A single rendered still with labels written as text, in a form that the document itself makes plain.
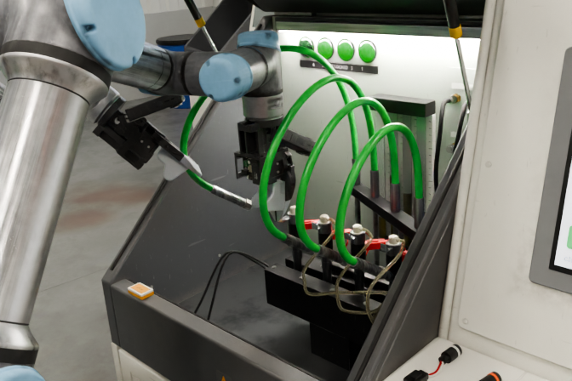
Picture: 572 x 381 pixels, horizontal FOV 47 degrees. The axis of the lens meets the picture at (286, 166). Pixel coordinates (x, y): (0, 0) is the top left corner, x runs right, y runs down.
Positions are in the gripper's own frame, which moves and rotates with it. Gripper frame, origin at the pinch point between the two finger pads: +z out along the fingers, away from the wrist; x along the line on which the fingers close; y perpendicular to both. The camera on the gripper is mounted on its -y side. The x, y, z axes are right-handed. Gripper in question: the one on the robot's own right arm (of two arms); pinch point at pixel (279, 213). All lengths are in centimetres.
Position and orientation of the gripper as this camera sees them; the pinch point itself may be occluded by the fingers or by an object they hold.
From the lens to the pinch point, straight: 128.1
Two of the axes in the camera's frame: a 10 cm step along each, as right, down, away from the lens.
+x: 7.2, 1.7, -6.8
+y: -7.0, 2.7, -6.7
